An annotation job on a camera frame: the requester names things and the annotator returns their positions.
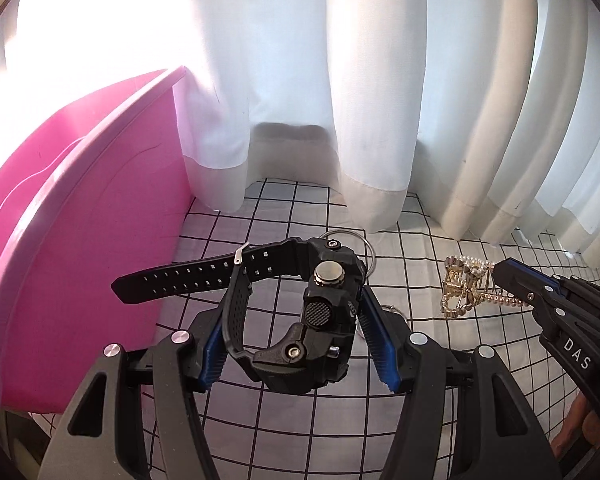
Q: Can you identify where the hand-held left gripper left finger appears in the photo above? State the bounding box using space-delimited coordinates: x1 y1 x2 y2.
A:
37 305 231 480

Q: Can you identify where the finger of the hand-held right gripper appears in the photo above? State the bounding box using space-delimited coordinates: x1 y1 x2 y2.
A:
495 257 600 331
495 272 600 422

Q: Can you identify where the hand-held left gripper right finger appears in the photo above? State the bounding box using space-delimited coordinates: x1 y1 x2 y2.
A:
360 287 556 480

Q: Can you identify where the black wrist watch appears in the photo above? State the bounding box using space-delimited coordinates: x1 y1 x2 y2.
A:
111 236 367 393

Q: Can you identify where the gold pearl hair claw clip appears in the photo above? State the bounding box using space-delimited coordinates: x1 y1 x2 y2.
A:
440 255 528 319

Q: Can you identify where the pink plastic storage box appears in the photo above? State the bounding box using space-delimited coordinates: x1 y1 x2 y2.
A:
0 66 201 426

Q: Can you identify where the person's right hand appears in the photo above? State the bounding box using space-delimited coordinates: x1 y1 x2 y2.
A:
550 392 600 461

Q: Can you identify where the white black-grid tablecloth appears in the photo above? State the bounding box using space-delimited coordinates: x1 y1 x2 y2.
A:
30 177 600 480

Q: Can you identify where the white curtain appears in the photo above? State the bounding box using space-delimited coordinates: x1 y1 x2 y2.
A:
0 0 600 268

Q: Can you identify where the small silver hoop ring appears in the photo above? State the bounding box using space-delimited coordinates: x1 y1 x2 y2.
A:
362 304 410 338

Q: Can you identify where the large silver hoop ring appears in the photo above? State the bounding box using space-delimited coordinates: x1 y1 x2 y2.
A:
322 229 379 281

